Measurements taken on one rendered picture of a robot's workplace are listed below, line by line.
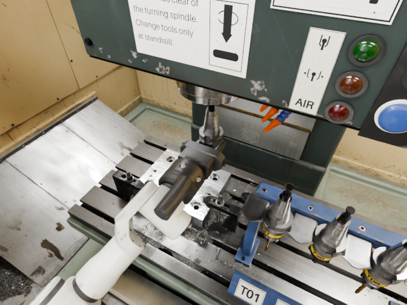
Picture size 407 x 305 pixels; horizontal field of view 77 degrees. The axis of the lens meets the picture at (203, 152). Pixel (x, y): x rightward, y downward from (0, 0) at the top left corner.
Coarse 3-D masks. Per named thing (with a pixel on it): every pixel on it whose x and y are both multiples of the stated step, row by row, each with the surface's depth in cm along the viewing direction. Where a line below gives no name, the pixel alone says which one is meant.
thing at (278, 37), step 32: (96, 0) 33; (256, 0) 24; (96, 32) 36; (128, 32) 33; (256, 32) 26; (288, 32) 24; (352, 32) 22; (384, 32) 21; (128, 64) 37; (160, 64) 34; (256, 64) 28; (288, 64) 26; (352, 64) 23; (384, 64) 22; (256, 96) 30; (288, 96) 28; (352, 128) 28
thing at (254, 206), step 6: (252, 198) 61; (258, 198) 61; (264, 198) 61; (246, 204) 60; (252, 204) 60; (258, 204) 60; (264, 204) 60; (246, 210) 59; (252, 210) 59; (258, 210) 59; (264, 210) 59; (246, 216) 58; (252, 216) 58; (258, 216) 58
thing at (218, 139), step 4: (200, 128) 68; (220, 128) 68; (200, 132) 67; (220, 132) 67; (200, 136) 66; (204, 136) 66; (208, 136) 66; (212, 136) 66; (216, 136) 66; (220, 136) 66; (200, 140) 67; (204, 140) 67; (208, 140) 67; (212, 140) 65; (216, 140) 66; (220, 140) 67; (212, 144) 66; (216, 144) 66
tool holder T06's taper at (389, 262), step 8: (392, 248) 47; (400, 248) 45; (384, 256) 49; (392, 256) 47; (400, 256) 46; (384, 264) 49; (392, 264) 47; (400, 264) 46; (392, 272) 48; (400, 272) 48
